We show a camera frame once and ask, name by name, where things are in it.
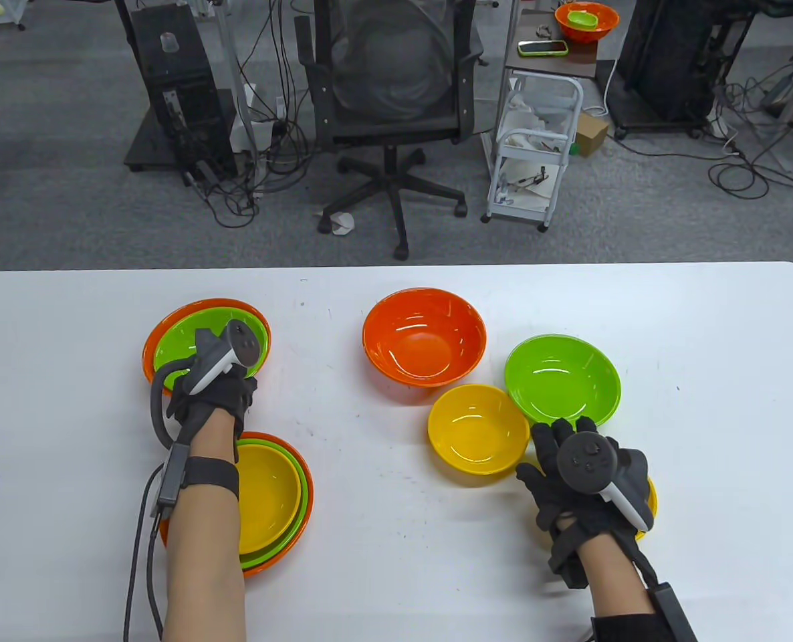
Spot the person's left hand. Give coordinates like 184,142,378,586
166,364,259,463

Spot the person's right hand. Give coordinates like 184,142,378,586
516,416,655,590

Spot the grey handheld controller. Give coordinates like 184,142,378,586
557,432,657,534
150,319,261,450

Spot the medium green bowl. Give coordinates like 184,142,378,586
503,334,622,431
153,307,269,395
235,438,310,571

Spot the small yellow bowl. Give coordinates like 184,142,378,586
427,384,530,476
235,444,303,555
634,476,659,542

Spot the large orange bowl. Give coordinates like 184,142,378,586
362,288,488,389
159,431,315,578
142,298,272,401

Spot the person's left forearm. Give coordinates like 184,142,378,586
161,409,247,642

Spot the person's right forearm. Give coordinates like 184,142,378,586
580,535,665,619

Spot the black wrist sensor box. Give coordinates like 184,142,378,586
647,582,699,642
150,443,191,519

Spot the crumpled white paper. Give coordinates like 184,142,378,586
316,211,356,237

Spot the white trolley cart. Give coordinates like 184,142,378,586
480,70,585,234

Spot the black equipment cabinet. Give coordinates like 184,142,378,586
123,0,241,178
614,0,757,140

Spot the black mesh office chair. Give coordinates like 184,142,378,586
294,0,486,262

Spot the white paper sheet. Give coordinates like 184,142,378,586
500,163,563,205

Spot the cardboard box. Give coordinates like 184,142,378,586
573,112,610,158

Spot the white plastic bag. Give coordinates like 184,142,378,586
505,92,573,156

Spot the brown side table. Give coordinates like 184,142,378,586
503,5,602,82

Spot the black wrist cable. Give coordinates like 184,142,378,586
123,467,171,642

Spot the tangle of black cables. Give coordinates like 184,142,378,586
704,60,793,200
193,0,320,229

